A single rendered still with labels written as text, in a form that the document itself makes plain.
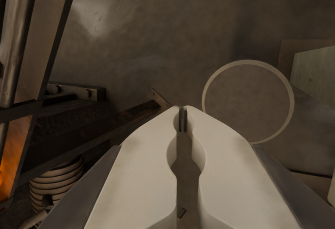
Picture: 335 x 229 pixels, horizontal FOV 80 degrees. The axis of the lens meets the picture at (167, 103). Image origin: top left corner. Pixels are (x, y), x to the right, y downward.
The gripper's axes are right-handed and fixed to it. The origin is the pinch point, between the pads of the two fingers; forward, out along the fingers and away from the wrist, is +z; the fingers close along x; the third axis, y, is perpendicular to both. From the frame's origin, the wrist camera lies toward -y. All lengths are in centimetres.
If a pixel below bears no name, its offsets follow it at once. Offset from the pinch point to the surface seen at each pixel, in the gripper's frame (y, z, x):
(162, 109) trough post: 40, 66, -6
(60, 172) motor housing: 31.1, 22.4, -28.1
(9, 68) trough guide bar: -0.5, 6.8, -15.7
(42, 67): 0.6, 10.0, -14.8
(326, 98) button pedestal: 10.3, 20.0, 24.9
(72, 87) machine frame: 35, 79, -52
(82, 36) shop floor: 13, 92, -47
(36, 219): 38, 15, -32
